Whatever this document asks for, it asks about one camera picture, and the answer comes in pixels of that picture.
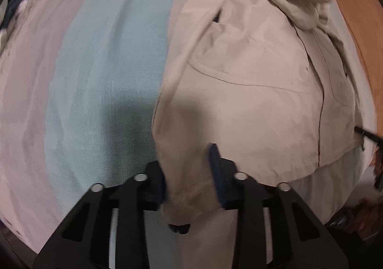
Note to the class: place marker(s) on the wooden headboard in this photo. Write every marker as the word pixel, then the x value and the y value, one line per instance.
pixel 359 24

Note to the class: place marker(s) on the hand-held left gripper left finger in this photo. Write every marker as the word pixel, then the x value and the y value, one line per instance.
pixel 154 188

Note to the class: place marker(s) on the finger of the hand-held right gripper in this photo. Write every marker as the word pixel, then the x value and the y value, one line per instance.
pixel 371 136

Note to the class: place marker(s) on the beige and black hooded jacket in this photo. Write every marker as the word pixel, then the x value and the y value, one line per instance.
pixel 254 77

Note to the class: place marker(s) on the striped bed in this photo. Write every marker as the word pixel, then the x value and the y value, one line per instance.
pixel 98 77

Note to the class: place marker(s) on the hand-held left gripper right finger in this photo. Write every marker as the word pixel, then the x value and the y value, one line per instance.
pixel 217 173

